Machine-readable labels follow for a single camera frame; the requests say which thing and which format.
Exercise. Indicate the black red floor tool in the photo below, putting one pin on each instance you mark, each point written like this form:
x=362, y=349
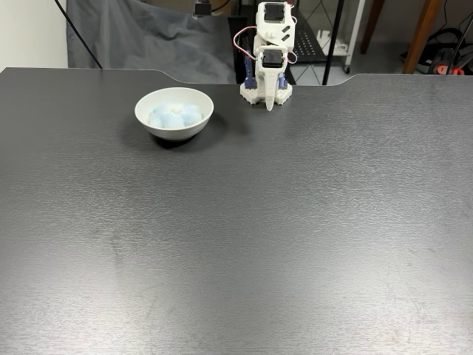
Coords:
x=443, y=55

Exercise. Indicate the skyblue star plush doll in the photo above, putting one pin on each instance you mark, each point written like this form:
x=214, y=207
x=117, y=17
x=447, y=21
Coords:
x=173, y=118

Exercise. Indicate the blue clamp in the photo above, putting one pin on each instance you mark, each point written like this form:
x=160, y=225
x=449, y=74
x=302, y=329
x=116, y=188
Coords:
x=282, y=81
x=249, y=74

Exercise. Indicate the white metal cart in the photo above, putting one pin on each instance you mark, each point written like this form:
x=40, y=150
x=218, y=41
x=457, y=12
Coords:
x=355, y=29

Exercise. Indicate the white bowl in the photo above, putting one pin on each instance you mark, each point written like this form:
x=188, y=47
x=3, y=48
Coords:
x=173, y=135

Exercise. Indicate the wooden furniture leg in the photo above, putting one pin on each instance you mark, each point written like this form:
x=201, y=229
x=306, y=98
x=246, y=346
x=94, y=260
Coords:
x=373, y=26
x=421, y=37

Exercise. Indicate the grey cloth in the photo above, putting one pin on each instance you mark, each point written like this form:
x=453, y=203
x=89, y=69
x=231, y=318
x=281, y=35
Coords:
x=148, y=40

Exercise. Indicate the black box device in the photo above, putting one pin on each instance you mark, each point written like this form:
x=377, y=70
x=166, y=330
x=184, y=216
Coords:
x=202, y=8

